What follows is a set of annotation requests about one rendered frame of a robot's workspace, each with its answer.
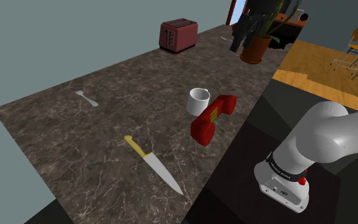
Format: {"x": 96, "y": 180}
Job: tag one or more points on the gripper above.
{"x": 260, "y": 6}

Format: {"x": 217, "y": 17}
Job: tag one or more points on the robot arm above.
{"x": 318, "y": 136}

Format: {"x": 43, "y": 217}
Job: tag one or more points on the potted plant in terracotta pot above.
{"x": 254, "y": 51}

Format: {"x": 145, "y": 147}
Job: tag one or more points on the red-framed door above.
{"x": 230, "y": 12}

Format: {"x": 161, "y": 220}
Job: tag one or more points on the orange-topped dark cabinet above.
{"x": 285, "y": 34}

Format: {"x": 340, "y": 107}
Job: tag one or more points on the red toaster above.
{"x": 177, "y": 35}

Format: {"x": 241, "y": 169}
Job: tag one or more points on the white mug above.
{"x": 197, "y": 104}

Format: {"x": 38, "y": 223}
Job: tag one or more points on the red telephone handset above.
{"x": 211, "y": 122}

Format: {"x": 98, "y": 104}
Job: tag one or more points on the orange metal-legged chair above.
{"x": 353, "y": 48}

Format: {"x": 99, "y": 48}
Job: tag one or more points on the dark robot stand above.
{"x": 234, "y": 186}

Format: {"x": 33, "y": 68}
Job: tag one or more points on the white spoon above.
{"x": 87, "y": 98}

